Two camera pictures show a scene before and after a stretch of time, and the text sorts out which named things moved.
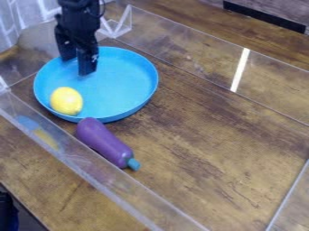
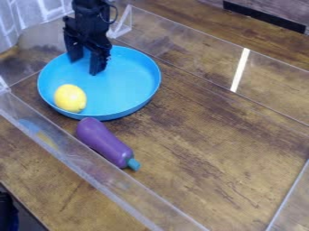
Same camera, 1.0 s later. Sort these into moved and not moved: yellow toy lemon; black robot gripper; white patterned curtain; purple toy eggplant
Moved: yellow toy lemon; black robot gripper
Not moved: purple toy eggplant; white patterned curtain
